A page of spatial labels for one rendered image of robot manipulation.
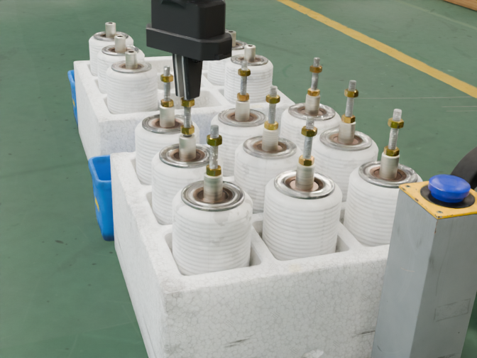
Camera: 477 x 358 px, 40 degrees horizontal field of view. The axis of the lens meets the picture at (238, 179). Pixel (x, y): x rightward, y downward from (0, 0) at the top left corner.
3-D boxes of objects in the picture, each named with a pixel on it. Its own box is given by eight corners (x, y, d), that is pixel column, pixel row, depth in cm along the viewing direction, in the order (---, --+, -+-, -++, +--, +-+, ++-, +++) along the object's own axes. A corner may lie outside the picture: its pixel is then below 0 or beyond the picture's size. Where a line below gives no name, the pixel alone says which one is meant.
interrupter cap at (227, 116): (247, 109, 105) (247, 104, 105) (276, 123, 100) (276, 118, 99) (208, 116, 101) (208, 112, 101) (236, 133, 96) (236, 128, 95)
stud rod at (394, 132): (384, 165, 83) (392, 110, 80) (386, 163, 84) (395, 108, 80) (392, 167, 83) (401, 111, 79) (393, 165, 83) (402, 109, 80)
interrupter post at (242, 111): (243, 116, 102) (244, 96, 100) (253, 121, 100) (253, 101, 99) (231, 118, 101) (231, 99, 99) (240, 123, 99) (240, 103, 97)
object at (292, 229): (343, 310, 87) (359, 191, 79) (287, 336, 82) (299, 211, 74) (297, 275, 94) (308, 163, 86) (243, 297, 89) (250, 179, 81)
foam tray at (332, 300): (319, 219, 124) (329, 131, 116) (438, 354, 91) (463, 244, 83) (114, 248, 112) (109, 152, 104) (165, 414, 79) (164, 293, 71)
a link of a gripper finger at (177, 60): (193, 92, 84) (194, 45, 82) (176, 99, 82) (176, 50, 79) (184, 89, 85) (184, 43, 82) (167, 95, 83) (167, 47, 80)
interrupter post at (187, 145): (181, 153, 88) (181, 131, 87) (198, 155, 88) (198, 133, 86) (176, 160, 86) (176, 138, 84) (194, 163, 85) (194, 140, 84)
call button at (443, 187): (451, 189, 68) (454, 171, 67) (475, 207, 64) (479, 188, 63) (418, 193, 67) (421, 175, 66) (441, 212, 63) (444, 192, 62)
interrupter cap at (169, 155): (168, 144, 91) (168, 139, 90) (221, 150, 89) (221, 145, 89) (151, 166, 84) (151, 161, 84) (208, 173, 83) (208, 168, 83)
